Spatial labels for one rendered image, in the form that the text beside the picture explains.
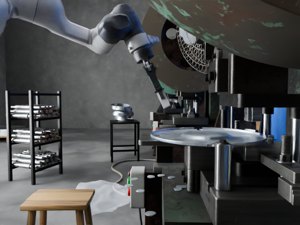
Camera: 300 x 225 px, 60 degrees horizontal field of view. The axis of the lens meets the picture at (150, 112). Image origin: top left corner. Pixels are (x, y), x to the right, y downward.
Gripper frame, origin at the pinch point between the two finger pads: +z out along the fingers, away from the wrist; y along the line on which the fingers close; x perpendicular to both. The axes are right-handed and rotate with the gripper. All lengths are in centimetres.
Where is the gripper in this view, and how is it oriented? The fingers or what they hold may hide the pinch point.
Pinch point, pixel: (163, 98)
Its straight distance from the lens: 100.9
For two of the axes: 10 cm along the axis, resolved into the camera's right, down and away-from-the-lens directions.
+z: 4.2, 9.1, 0.3
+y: -0.6, 0.6, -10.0
